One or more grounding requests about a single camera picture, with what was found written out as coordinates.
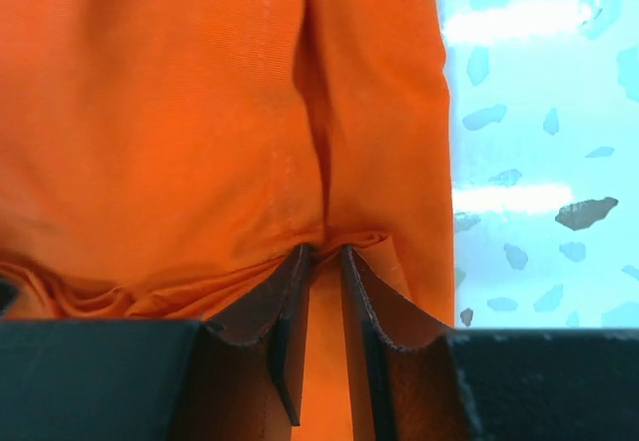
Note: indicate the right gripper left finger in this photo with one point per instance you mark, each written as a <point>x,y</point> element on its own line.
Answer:
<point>235,376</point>

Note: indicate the orange t shirt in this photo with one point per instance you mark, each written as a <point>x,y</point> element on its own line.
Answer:
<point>159,158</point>

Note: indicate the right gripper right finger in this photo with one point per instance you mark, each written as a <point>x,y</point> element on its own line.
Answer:
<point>411,377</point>

